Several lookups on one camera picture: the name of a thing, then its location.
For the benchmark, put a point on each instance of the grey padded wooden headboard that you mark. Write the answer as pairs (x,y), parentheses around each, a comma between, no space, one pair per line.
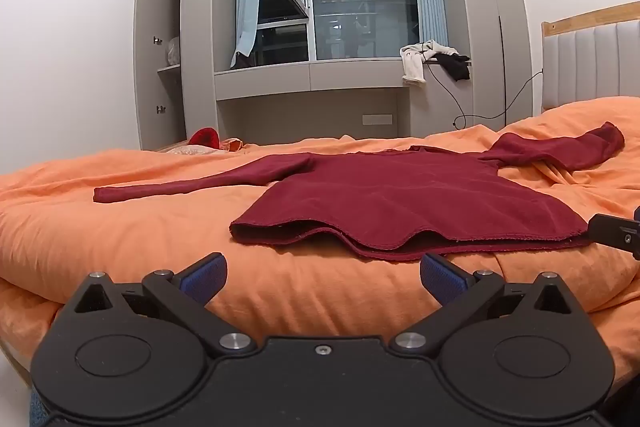
(590,57)

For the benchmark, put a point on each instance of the grey built-in wardrobe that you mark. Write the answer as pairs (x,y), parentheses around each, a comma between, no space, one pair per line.
(480,32)

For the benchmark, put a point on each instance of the white wall socket plate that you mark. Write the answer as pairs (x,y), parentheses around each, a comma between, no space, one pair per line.
(378,119)

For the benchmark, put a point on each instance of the clear plastic bag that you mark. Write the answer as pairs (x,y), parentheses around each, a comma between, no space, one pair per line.
(173,50)

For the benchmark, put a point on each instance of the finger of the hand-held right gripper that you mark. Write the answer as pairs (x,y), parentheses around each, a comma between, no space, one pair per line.
(615,234)

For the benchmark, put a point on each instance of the white cloth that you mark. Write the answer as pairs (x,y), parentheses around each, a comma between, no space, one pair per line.
(415,59)

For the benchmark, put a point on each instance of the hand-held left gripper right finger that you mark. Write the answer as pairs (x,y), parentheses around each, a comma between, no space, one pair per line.
(442,279)

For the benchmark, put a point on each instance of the pale patterned cloth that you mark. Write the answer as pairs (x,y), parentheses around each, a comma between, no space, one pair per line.
(192,150)

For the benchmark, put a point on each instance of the dark red sweater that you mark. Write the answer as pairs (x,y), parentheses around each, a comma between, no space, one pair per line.
(400,202)

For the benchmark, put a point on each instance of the small orange cloth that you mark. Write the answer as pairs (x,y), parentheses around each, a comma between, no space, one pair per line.
(233,144)

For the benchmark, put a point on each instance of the orange blanket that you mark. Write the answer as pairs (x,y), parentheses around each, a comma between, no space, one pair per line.
(125,227)

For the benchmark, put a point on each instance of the black cloth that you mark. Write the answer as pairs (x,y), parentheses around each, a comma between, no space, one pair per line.
(456,64)

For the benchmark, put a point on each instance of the bright red cloth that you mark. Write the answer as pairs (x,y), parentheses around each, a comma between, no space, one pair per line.
(205,138)

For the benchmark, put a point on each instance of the grey wardrobe door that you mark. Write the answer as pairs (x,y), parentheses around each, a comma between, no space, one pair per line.
(152,57)

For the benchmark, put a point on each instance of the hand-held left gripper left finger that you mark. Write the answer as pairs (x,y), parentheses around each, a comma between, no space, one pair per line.
(202,279)

